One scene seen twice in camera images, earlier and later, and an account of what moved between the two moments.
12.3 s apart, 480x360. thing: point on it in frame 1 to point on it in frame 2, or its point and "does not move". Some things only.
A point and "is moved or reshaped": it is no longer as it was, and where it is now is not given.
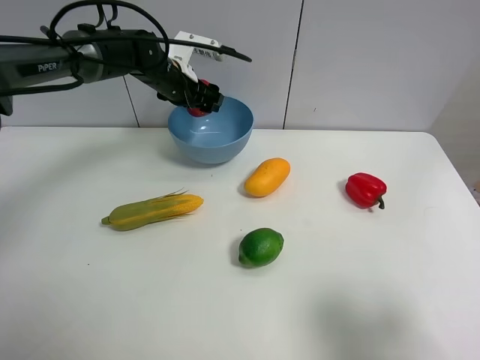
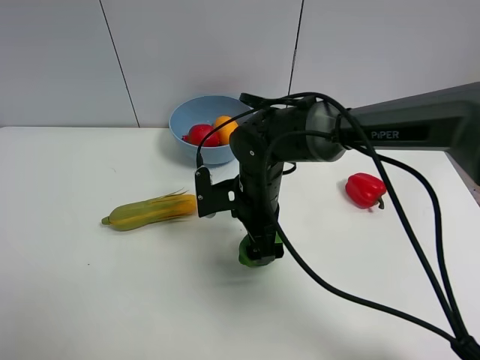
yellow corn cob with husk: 148,212 does not move
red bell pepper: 366,190 does not move
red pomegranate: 199,112 to 197,133
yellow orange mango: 267,177 is moved or reshaped
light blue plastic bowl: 214,139 does not move
